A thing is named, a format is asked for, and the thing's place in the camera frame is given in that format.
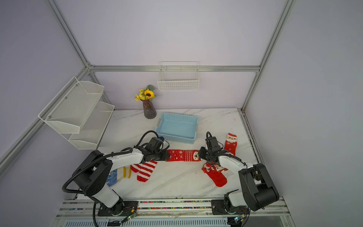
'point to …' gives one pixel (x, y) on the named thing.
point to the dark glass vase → (150, 111)
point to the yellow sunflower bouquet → (145, 93)
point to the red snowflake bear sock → (182, 155)
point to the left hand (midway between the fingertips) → (167, 157)
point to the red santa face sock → (230, 144)
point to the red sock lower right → (215, 172)
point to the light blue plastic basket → (177, 127)
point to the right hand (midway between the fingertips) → (201, 154)
